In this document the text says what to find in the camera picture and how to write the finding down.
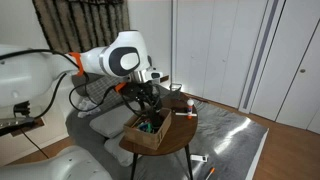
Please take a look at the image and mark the small white remote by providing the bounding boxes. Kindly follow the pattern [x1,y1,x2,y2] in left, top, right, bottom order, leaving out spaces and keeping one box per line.
[190,154,210,163]

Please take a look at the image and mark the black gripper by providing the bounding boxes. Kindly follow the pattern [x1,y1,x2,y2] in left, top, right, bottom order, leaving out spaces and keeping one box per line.
[127,82,165,130]

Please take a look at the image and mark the brown cardboard box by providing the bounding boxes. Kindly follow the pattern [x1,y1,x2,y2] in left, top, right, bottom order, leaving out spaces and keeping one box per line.
[123,107,173,151]

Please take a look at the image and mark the round wooden side table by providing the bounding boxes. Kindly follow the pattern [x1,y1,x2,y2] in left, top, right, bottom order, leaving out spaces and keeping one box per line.
[118,95,199,180]

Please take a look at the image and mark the wooden mounting board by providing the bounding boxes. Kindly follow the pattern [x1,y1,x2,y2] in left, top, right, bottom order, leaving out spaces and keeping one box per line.
[9,117,46,138]

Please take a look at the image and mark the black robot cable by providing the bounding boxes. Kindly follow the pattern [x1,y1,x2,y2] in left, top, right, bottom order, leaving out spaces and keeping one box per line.
[0,48,134,119]

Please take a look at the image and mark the plaid grey pillow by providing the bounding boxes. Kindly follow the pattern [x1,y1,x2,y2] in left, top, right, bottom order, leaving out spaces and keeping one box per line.
[71,73,129,105]

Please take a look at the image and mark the white marker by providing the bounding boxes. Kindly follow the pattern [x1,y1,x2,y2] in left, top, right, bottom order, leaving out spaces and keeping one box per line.
[175,112,198,118]

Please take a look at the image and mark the black power cable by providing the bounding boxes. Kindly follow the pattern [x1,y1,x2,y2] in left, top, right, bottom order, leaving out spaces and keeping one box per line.
[19,127,51,160]

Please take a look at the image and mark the orange cable clamp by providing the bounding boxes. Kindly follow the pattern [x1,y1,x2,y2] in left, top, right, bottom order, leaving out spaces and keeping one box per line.
[113,81,128,94]
[67,51,85,77]

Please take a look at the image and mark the white glue stick orange base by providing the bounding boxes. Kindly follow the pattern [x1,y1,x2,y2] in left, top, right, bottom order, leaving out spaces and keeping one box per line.
[186,98,195,120]

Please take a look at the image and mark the striped brown wall hanging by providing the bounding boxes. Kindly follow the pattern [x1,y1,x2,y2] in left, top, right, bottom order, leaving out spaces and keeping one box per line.
[31,0,131,54]

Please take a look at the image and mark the light blue crumpled cloth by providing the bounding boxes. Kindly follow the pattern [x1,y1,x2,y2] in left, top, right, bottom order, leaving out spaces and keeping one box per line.
[77,97,102,119]

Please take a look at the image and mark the grey sofa bed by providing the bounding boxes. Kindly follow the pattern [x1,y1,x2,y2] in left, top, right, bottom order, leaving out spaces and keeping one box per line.
[65,93,270,180]

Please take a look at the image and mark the orange and white pen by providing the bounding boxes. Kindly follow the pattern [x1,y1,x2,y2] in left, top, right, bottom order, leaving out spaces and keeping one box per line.
[204,167,216,180]

